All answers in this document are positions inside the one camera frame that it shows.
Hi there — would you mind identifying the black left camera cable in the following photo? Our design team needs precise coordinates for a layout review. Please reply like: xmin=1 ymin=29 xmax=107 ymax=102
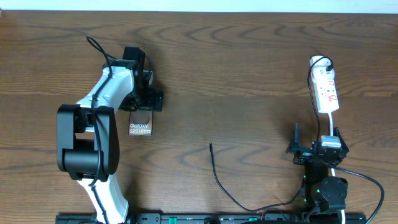
xmin=85 ymin=34 xmax=155 ymax=224

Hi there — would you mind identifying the black right camera cable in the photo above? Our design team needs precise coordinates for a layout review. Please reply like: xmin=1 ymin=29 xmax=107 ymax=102
xmin=320 ymin=158 xmax=386 ymax=224

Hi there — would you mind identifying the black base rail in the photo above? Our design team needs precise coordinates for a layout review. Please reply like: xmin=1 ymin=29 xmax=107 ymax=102
xmin=55 ymin=212 xmax=366 ymax=224

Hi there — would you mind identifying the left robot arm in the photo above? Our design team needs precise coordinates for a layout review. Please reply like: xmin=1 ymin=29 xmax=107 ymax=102
xmin=57 ymin=47 xmax=164 ymax=223

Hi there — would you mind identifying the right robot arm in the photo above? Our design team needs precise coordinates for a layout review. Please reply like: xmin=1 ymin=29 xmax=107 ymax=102
xmin=286 ymin=124 xmax=349 ymax=223

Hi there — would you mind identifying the bronze Galaxy smartphone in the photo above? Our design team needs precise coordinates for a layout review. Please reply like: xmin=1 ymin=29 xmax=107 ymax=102
xmin=128 ymin=110 xmax=153 ymax=136

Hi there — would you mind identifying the white power strip cord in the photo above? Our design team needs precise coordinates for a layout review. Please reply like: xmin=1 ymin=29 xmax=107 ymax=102
xmin=327 ymin=112 xmax=347 ymax=224

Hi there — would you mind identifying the white USB charger adapter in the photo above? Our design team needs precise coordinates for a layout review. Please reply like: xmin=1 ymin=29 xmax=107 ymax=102
xmin=310 ymin=55 xmax=335 ymax=78

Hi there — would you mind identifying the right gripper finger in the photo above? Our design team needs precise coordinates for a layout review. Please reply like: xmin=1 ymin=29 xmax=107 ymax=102
xmin=333 ymin=127 xmax=346 ymax=146
xmin=290 ymin=123 xmax=300 ymax=149

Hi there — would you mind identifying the black USB charging cable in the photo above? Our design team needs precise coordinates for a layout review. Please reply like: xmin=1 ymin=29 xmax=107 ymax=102
xmin=208 ymin=55 xmax=335 ymax=213

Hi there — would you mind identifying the black camera cable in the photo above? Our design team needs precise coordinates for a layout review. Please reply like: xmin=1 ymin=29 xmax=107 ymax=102
xmin=320 ymin=158 xmax=386 ymax=224
xmin=85 ymin=34 xmax=155 ymax=224

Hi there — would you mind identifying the white power strip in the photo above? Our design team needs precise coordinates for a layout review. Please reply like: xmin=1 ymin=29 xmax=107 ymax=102
xmin=311 ymin=66 xmax=339 ymax=114

